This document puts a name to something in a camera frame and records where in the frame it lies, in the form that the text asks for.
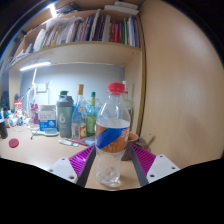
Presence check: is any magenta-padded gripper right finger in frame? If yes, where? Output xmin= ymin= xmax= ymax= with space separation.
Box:
xmin=128 ymin=143 xmax=181 ymax=188

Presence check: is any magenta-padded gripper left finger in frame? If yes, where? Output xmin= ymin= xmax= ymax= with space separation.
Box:
xmin=47 ymin=144 xmax=98 ymax=188

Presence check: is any clear red-capped drink bottle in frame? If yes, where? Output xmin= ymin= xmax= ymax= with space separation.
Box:
xmin=94 ymin=81 xmax=132 ymax=188

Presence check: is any white tube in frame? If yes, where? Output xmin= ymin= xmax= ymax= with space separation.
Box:
xmin=58 ymin=138 xmax=80 ymax=148

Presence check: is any light blue hairbrush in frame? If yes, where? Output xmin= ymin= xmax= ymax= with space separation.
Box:
xmin=31 ymin=128 xmax=60 ymax=138

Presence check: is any brown clay pot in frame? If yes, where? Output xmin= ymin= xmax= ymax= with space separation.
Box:
xmin=121 ymin=131 xmax=148 ymax=162

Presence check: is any grey shaker bottle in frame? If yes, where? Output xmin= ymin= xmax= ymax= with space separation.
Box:
xmin=55 ymin=93 xmax=75 ymax=139

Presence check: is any white and blue carton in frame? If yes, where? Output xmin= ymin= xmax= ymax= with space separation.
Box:
xmin=37 ymin=104 xmax=58 ymax=132

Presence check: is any clear yellow-capped bottle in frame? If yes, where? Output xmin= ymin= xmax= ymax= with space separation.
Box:
xmin=71 ymin=83 xmax=88 ymax=140

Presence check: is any flat round red coaster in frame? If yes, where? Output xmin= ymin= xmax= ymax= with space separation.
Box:
xmin=8 ymin=138 xmax=20 ymax=149

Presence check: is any green-capped glass bottle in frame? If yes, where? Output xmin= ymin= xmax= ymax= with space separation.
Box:
xmin=86 ymin=91 xmax=98 ymax=137

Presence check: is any pink pouch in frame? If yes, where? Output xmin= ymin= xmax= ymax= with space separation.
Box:
xmin=30 ymin=103 xmax=40 ymax=125

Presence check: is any tall clear glass bottle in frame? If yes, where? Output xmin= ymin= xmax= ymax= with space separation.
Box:
xmin=120 ymin=80 xmax=135 ymax=134

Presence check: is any red and white canister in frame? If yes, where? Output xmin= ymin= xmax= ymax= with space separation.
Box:
xmin=13 ymin=99 xmax=23 ymax=116

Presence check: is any white power strip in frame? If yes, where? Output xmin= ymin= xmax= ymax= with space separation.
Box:
xmin=35 ymin=82 xmax=48 ymax=94

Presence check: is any white desk lamp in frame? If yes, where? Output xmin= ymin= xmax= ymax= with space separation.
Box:
xmin=19 ymin=60 xmax=53 ymax=111

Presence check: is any wooden shelf unit with books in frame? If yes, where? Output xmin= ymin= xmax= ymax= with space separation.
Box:
xmin=8 ymin=0 xmax=146 ymax=73

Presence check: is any white tube ceiling light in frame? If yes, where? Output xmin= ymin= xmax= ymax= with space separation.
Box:
xmin=48 ymin=2 xmax=58 ymax=18

